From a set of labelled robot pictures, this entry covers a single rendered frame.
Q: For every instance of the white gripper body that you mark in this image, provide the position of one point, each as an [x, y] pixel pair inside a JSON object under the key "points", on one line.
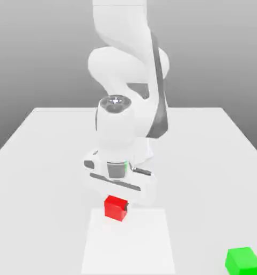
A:
{"points": [[144, 193]]}

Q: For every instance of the small green cube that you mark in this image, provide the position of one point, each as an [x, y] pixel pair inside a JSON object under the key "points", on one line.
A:
{"points": [[242, 261]]}

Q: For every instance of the small red cube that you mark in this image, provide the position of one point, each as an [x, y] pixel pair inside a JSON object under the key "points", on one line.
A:
{"points": [[114, 208]]}

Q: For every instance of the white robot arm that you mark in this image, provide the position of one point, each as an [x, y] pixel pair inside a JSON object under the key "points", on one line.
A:
{"points": [[119, 64]]}

